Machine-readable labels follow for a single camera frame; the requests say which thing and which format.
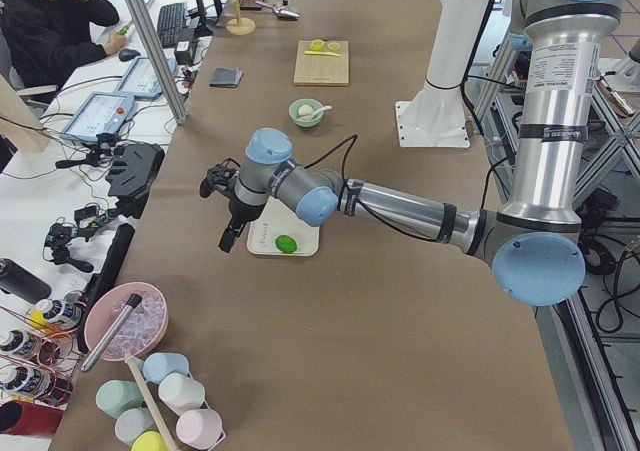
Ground seated person in black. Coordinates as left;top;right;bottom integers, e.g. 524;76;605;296
1;0;126;87

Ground blue teach pendant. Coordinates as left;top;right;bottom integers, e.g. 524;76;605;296
59;92;135;143
114;56;162;99

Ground copper wire bottle rack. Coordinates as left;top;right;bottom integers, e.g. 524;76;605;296
1;298;83;407

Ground green lime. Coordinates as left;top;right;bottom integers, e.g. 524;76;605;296
274;234;298;254

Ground black keyboard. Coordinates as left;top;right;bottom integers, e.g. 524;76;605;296
156;2;186;49

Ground wooden mug tree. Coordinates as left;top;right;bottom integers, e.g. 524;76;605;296
226;0;256;36

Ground black water bottle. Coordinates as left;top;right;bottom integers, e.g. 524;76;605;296
1;258;51;304

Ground aluminium frame post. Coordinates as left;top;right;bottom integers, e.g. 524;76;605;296
124;0;187;125

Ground grey and pink cloths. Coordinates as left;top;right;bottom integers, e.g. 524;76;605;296
209;67;244;88

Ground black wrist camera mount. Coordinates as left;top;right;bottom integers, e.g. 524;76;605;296
199;161;239;199

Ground blue teach pendant far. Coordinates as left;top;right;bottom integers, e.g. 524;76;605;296
114;56;162;99

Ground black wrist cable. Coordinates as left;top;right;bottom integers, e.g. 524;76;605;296
299;133;451;245

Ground white plastic spoon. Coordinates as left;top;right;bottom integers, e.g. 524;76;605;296
305;105;333;121

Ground grey blue plastic cup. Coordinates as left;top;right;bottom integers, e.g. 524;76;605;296
114;408;156;446

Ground pale pink plastic cup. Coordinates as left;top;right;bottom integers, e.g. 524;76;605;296
176;409;223;450

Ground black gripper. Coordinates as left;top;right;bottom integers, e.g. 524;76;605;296
218;195;264;252

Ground steel scoop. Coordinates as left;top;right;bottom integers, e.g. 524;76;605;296
257;1;300;20

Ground yellow plastic cup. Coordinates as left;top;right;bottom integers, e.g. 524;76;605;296
131;430;168;451

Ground light blue plastic cup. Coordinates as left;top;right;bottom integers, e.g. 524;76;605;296
142;352;190;384

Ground cream rabbit tray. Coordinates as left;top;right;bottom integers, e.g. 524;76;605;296
246;198;320;257

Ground blue teach pendant near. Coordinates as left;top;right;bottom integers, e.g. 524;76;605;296
59;92;135;143

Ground mint green plastic cup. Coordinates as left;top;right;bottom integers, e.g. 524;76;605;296
95;380;143;419

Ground white steamed bun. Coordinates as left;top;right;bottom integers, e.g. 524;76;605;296
297;104;314;118

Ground mint green bowl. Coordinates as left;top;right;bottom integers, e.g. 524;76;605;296
288;98;324;128

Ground metal muddler in bowl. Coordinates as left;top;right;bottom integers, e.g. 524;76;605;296
80;293;143;373

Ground pink ribbed bowl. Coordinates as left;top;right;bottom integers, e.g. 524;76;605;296
83;282;169;362

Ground top stacked lemon slice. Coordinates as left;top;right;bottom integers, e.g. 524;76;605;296
308;39;325;52

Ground bamboo cutting board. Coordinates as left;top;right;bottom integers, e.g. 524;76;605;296
293;40;350;87

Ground yellow plastic knife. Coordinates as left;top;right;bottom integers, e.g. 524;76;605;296
304;50;343;58

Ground pale green plastic cup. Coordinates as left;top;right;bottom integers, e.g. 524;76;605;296
158;373;205;416

